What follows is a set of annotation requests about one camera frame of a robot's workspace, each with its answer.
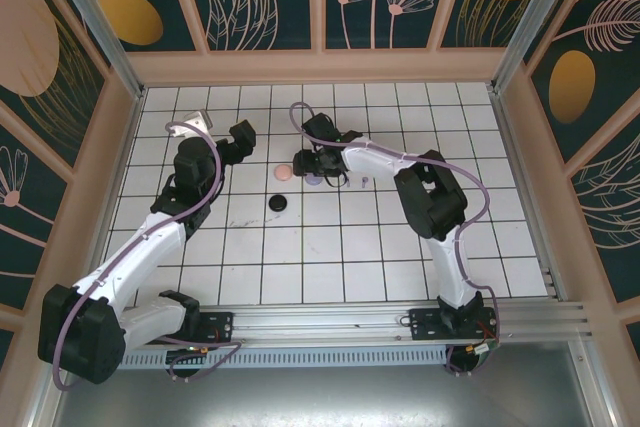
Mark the pink earbud charging case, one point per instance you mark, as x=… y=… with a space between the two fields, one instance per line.
x=283 y=173

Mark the black earbud charging case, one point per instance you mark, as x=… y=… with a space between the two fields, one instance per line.
x=277 y=203

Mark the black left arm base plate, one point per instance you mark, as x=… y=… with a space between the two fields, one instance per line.
x=215 y=324

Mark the aluminium mounting rail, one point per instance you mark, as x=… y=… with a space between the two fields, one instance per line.
x=320 y=322

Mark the grey metal sheet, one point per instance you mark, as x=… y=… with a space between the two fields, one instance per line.
x=320 y=397

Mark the aluminium frame post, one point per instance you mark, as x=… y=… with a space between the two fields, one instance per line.
x=95 y=22
x=535 y=17

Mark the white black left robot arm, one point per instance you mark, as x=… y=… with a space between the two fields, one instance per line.
x=135 y=262

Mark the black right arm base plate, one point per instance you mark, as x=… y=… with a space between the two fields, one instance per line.
x=425 y=324

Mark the purple earbud charging case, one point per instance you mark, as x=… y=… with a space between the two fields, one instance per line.
x=314 y=181

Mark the aluminium side rail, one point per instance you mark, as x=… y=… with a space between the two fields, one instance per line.
x=520 y=172

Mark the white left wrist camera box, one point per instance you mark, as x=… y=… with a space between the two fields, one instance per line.
x=195 y=122

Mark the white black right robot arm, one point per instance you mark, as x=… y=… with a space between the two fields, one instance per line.
x=375 y=162

